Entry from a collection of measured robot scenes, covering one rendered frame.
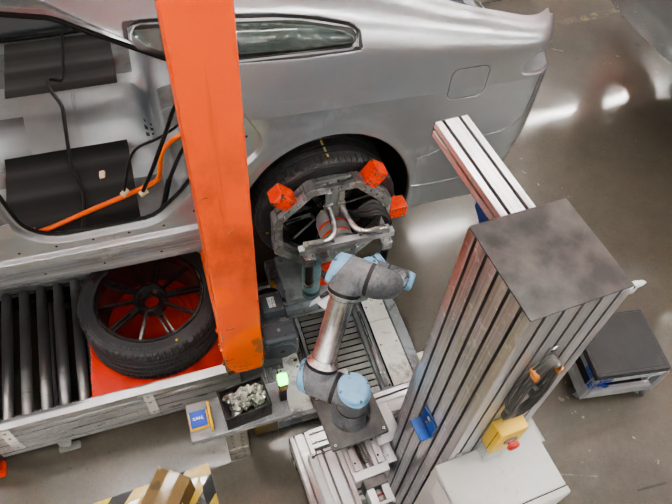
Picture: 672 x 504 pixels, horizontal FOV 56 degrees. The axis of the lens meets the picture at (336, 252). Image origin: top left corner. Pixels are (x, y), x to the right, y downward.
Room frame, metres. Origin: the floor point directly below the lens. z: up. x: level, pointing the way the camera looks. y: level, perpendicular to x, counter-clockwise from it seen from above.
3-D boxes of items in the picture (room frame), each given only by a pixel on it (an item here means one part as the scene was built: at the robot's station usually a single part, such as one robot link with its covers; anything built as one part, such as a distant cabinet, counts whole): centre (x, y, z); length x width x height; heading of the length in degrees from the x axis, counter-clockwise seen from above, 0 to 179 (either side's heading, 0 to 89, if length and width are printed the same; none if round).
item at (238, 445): (1.03, 0.38, 0.21); 0.10 x 0.10 x 0.42; 22
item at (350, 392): (0.92, -0.10, 0.98); 0.13 x 0.12 x 0.14; 72
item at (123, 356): (1.55, 0.86, 0.39); 0.66 x 0.66 x 0.24
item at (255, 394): (1.05, 0.33, 0.51); 0.20 x 0.14 x 0.13; 117
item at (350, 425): (0.92, -0.11, 0.87); 0.15 x 0.15 x 0.10
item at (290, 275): (1.96, 0.10, 0.32); 0.40 x 0.30 x 0.28; 112
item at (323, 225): (1.74, 0.01, 0.85); 0.21 x 0.14 x 0.14; 22
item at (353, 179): (1.80, 0.04, 0.85); 0.54 x 0.07 x 0.54; 112
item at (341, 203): (1.73, -0.10, 1.03); 0.19 x 0.18 x 0.11; 22
